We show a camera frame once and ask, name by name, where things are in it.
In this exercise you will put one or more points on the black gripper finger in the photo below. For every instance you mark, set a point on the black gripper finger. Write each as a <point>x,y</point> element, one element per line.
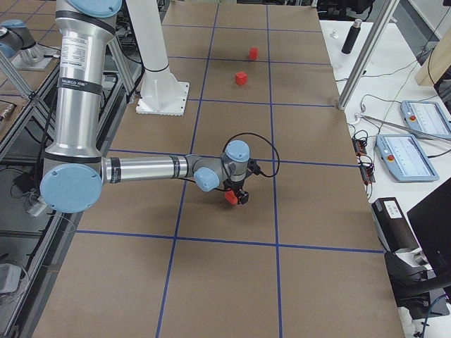
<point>242,196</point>

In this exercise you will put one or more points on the red cube block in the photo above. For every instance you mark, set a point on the red cube block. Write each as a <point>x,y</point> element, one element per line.
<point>231,197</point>
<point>253,53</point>
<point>241,78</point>

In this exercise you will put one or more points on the red circuit board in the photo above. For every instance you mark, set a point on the red circuit board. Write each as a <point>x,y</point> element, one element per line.
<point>364,161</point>

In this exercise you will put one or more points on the black box white label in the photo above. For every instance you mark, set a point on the black box white label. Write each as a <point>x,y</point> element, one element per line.
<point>393,228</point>

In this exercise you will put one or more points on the blue teach pendant near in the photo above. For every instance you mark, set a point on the blue teach pendant near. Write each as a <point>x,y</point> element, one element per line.
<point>405,159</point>

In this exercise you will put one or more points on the blue teach pendant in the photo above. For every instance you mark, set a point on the blue teach pendant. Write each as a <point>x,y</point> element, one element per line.
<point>427,117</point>
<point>405,159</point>

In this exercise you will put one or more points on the black water bottle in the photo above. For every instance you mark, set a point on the black water bottle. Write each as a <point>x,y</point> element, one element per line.
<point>351,37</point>

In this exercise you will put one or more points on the metal rod green tip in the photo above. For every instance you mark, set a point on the metal rod green tip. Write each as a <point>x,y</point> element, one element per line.
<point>402,127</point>

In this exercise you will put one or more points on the black computer monitor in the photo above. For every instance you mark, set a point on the black computer monitor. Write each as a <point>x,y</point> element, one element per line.
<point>430,221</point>

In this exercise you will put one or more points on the blue teach pendant far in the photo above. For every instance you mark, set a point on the blue teach pendant far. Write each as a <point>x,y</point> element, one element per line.
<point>427,117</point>

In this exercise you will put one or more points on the white box on floor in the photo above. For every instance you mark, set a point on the white box on floor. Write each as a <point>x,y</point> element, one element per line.
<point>10,277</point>

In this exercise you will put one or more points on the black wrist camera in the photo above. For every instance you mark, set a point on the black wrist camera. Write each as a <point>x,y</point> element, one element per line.
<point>253,168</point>

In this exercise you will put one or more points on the white column pedestal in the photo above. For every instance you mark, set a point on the white column pedestal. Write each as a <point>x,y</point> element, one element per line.
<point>161,93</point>

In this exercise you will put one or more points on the aluminium frame post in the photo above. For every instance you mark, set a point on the aluminium frame post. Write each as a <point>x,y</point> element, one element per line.
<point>365,54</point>

